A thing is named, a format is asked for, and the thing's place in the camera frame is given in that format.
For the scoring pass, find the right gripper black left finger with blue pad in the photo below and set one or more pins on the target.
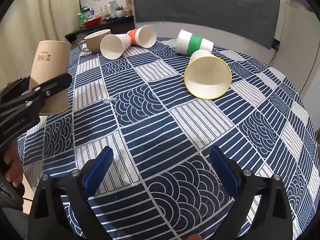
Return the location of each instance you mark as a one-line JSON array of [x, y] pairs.
[[48, 219]]

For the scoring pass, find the blue white patterned tablecloth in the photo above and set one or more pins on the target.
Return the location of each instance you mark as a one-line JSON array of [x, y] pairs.
[[161, 184]]

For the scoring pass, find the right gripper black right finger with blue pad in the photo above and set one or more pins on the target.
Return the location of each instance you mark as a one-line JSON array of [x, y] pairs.
[[272, 219]]

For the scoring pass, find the white cup green band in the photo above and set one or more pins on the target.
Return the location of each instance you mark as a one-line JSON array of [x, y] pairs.
[[187, 43]]

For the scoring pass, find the green plastic bottle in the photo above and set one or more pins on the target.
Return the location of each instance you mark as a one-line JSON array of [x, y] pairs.
[[82, 16]]

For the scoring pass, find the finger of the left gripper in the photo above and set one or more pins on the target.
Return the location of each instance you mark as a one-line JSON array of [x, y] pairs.
[[15, 88], [53, 86]]

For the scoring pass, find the beige ceramic mug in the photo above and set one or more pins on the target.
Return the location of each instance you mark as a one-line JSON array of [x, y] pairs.
[[91, 43]]

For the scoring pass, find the dark side shelf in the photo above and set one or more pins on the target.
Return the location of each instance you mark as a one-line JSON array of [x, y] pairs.
[[116, 25]]

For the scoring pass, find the person's left hand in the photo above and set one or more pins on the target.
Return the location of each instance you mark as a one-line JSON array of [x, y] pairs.
[[14, 174]]

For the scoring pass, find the brown kraft paper cup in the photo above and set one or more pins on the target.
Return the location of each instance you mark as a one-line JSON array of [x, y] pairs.
[[51, 60]]

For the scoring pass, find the small potted plant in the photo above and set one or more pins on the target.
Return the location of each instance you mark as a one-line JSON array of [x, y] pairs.
[[120, 12]]

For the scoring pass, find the white cup orange base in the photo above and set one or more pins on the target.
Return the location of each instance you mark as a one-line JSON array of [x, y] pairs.
[[144, 36]]

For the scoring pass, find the red bowl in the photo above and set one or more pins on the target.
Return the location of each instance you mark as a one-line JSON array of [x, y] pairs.
[[92, 22]]

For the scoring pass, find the plain white paper cup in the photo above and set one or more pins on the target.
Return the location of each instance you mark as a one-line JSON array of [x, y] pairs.
[[113, 46]]

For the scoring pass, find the dark grey wall panel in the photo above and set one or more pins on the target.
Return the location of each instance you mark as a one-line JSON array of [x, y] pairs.
[[255, 20]]

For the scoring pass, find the beige curtain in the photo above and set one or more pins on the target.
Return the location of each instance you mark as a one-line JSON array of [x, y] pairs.
[[25, 24]]

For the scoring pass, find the white cup yellow rim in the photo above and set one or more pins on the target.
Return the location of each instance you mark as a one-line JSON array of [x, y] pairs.
[[206, 76]]

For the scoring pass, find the white spray bottle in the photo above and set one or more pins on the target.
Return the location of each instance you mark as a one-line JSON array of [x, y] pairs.
[[113, 6]]

